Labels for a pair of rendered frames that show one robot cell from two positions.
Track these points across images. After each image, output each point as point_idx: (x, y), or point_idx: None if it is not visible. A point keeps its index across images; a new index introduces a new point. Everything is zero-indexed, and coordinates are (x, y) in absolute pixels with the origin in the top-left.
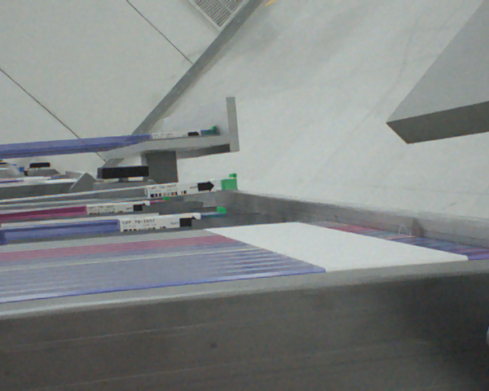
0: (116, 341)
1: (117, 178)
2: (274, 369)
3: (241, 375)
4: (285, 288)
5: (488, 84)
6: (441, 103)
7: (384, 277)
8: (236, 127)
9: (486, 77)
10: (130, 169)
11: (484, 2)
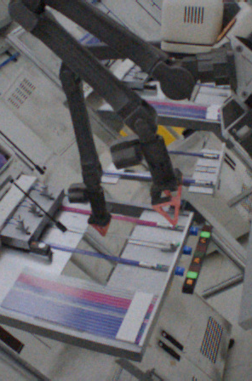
0: (86, 341)
1: None
2: (102, 348)
3: (99, 347)
4: (103, 344)
5: None
6: None
7: (114, 346)
8: (214, 191)
9: None
10: None
11: None
